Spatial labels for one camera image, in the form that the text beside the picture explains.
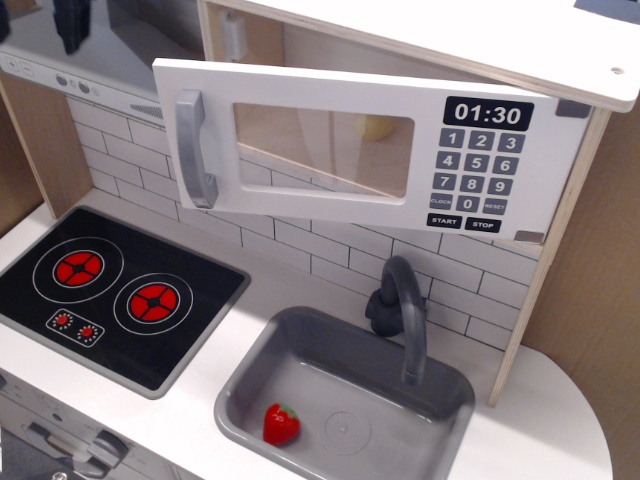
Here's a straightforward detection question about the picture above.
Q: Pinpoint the white wooden microwave cabinet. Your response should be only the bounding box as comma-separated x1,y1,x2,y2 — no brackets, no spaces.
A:
197,0,640,408

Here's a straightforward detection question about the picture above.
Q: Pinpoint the grey toy oven door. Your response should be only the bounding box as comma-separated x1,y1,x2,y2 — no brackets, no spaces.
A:
1,371,196,479

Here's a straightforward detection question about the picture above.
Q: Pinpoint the white toy microwave door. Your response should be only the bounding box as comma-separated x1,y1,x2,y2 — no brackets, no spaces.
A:
153,59,591,243

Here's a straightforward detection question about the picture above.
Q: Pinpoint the grey microwave door handle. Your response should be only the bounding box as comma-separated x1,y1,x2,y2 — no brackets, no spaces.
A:
175,89,218,210

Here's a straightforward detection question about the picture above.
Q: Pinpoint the yellow toy potato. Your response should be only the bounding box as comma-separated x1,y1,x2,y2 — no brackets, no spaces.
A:
354,115,397,141

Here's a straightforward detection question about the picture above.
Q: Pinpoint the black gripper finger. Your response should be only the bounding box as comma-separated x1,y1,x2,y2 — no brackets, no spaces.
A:
0,0,10,43
53,0,91,55

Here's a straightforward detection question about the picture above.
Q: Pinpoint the grey toy sink basin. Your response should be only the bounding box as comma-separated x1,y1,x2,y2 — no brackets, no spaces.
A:
214,307,475,479

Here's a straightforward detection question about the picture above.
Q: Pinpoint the black toy induction stove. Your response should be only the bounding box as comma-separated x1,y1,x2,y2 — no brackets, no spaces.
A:
1,207,250,400

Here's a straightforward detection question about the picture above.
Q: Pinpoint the grey toy range hood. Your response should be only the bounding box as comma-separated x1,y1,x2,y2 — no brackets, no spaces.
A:
1,1,195,125

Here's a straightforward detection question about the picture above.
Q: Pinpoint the dark grey toy faucet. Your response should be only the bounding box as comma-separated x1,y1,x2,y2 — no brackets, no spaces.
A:
365,255,427,386

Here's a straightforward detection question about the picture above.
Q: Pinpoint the red toy strawberry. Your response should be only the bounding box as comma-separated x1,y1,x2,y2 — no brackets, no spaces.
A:
263,403,301,446

